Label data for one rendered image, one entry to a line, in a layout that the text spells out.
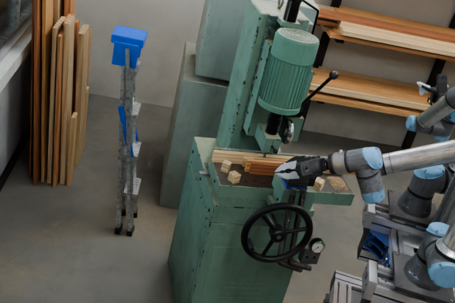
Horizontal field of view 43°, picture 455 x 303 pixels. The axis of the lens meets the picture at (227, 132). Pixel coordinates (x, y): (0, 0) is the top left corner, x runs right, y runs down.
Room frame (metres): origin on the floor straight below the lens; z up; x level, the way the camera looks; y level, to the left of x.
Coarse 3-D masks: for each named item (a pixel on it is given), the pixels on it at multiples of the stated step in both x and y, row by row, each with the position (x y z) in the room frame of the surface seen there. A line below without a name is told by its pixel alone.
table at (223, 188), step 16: (224, 176) 2.05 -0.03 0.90; (256, 176) 2.11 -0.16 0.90; (272, 176) 2.14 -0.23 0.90; (320, 176) 2.24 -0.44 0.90; (336, 176) 2.28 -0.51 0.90; (224, 192) 1.98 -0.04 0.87; (240, 192) 2.00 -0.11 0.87; (256, 192) 2.02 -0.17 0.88; (272, 192) 2.04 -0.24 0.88; (320, 192) 2.11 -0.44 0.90; (336, 192) 2.14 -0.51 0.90; (352, 192) 2.17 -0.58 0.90
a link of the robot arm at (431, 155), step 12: (432, 144) 1.83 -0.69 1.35; (444, 144) 1.81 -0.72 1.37; (384, 156) 1.82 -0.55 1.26; (396, 156) 1.81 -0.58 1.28; (408, 156) 1.80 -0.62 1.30; (420, 156) 1.79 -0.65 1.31; (432, 156) 1.79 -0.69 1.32; (444, 156) 1.78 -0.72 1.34; (384, 168) 1.80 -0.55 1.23; (396, 168) 1.79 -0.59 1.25; (408, 168) 1.79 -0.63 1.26
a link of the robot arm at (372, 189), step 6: (378, 174) 1.70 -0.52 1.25; (360, 180) 1.69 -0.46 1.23; (366, 180) 1.68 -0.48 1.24; (372, 180) 1.68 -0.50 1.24; (378, 180) 1.69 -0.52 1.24; (360, 186) 1.69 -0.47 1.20; (366, 186) 1.68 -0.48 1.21; (372, 186) 1.67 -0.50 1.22; (378, 186) 1.68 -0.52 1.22; (366, 192) 1.68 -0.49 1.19; (372, 192) 1.67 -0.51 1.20; (378, 192) 1.68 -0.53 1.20; (384, 192) 1.70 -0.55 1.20; (366, 198) 1.68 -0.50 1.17; (372, 198) 1.67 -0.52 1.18; (378, 198) 1.68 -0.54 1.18
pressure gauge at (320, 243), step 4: (312, 240) 2.07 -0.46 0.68; (316, 240) 2.07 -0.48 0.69; (320, 240) 2.07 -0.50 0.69; (312, 244) 2.05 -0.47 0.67; (316, 244) 2.06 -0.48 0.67; (320, 244) 2.06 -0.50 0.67; (324, 244) 2.07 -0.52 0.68; (312, 248) 2.05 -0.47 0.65; (320, 248) 2.06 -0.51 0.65; (312, 252) 2.08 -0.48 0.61; (316, 252) 2.06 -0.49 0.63
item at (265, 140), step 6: (258, 126) 2.26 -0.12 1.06; (264, 126) 2.24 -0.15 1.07; (258, 132) 2.24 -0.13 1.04; (264, 132) 2.19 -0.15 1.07; (258, 138) 2.22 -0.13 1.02; (264, 138) 2.16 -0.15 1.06; (270, 138) 2.15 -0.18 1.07; (276, 138) 2.16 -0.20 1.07; (264, 144) 2.14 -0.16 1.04; (270, 144) 2.15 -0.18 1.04; (276, 144) 2.16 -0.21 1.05; (264, 150) 2.14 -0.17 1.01; (270, 150) 2.15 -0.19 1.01
